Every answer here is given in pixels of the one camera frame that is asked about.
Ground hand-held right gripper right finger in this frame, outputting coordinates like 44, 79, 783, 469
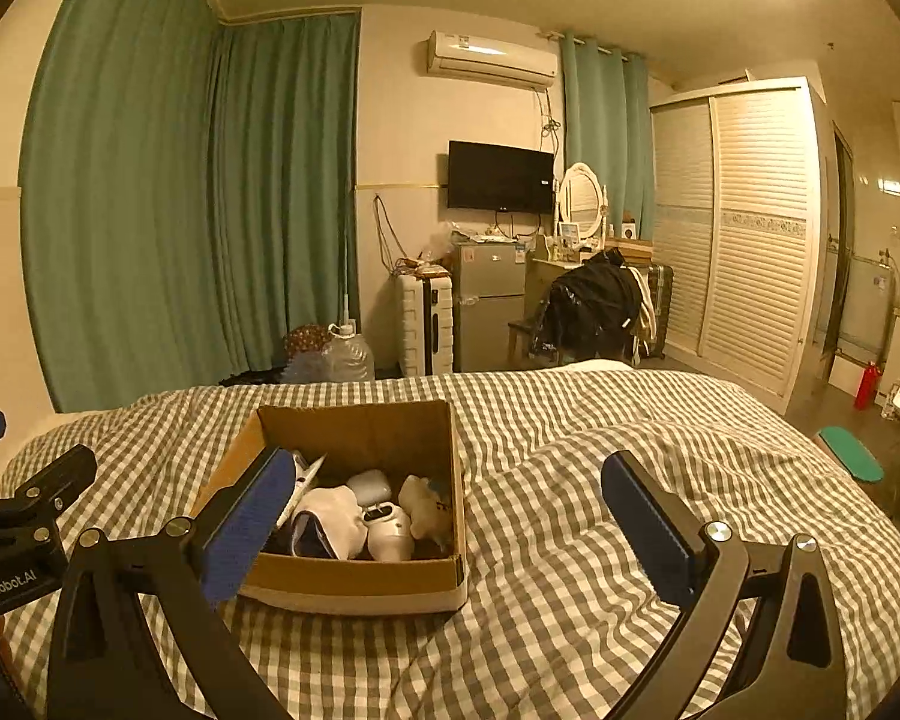
600, 450, 848, 720

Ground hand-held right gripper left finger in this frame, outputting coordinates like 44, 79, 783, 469
45, 444, 297, 720

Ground white cream tube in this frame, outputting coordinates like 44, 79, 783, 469
291, 450, 328, 500

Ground white sock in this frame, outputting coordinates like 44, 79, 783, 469
291, 486, 370, 560

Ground brown cardboard box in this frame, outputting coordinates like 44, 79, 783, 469
191, 399, 470, 616

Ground tissue packet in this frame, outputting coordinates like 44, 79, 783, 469
345, 469, 392, 507

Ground white round gadget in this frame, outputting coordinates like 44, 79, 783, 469
363, 502, 415, 562

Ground grey white checked blanket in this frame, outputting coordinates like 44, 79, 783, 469
0, 371, 900, 720

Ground floral bag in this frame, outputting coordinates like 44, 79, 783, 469
281, 324, 332, 377

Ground clear water jug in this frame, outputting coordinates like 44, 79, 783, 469
321, 321, 376, 383

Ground teal oval board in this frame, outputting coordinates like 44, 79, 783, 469
816, 426, 886, 485

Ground silver suitcase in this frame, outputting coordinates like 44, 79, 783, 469
630, 264, 676, 359

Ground dark wooden chair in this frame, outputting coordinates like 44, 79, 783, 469
506, 315, 550, 372

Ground black jacket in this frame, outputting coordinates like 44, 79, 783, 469
532, 247, 642, 361

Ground white leaning board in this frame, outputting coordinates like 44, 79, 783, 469
829, 349, 863, 395

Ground green curtain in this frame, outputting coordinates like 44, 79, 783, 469
19, 0, 227, 413
210, 11, 362, 385

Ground red fire extinguisher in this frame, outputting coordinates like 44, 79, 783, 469
853, 360, 880, 410

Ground white suitcase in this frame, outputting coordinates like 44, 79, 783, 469
396, 274, 457, 377

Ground dressing table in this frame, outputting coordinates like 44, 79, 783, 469
525, 238, 655, 331

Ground silver small fridge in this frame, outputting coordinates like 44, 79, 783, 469
450, 241, 530, 374

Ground white louvred wardrobe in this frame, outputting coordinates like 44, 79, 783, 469
649, 76, 833, 398

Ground white oval mirror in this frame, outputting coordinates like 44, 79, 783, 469
555, 162, 608, 245

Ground clear plastic bag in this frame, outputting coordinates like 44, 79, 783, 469
424, 221, 470, 267

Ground light teal curtain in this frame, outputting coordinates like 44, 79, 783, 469
559, 31, 657, 241

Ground white air conditioner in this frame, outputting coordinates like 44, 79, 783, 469
426, 30, 558, 89

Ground wall cables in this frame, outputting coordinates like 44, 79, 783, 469
375, 195, 422, 272

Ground black wall television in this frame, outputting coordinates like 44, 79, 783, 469
447, 140, 555, 213

